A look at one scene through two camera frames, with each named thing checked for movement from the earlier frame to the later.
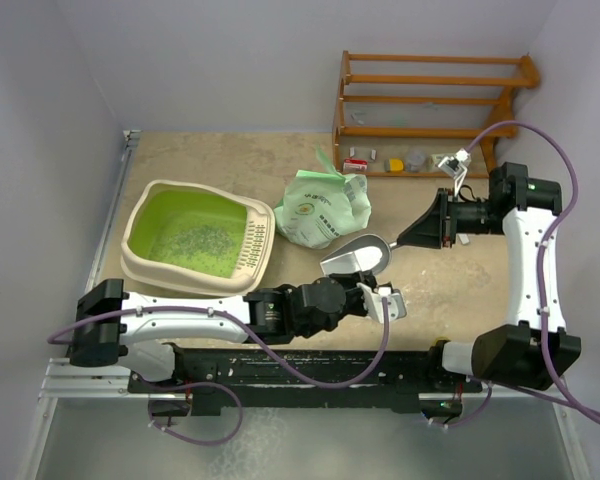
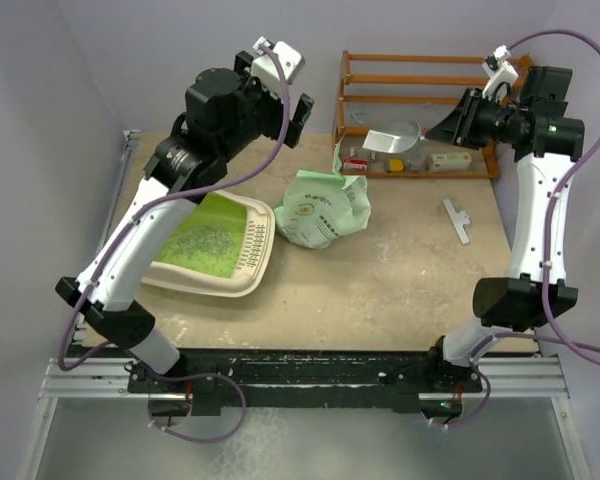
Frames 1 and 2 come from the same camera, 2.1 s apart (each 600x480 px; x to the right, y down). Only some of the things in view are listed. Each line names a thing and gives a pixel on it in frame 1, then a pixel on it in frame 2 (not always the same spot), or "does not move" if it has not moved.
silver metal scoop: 370,252 → 402,139
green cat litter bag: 318,207 does not move
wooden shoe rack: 426,116 does not move
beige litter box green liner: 185,238 does not move
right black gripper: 434,227 → 459,126
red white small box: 355,165 does not move
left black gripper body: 355,302 → 264,112
